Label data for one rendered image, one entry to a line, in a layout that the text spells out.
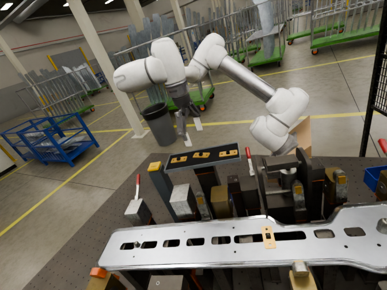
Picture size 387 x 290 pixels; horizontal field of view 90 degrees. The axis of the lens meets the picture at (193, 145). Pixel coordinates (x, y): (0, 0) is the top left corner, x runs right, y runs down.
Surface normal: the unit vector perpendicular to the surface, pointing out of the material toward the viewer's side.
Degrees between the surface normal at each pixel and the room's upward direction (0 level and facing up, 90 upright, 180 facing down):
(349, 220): 0
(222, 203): 90
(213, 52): 74
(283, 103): 69
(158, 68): 89
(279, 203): 0
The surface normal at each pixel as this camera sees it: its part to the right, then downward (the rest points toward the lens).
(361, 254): -0.29, -0.82
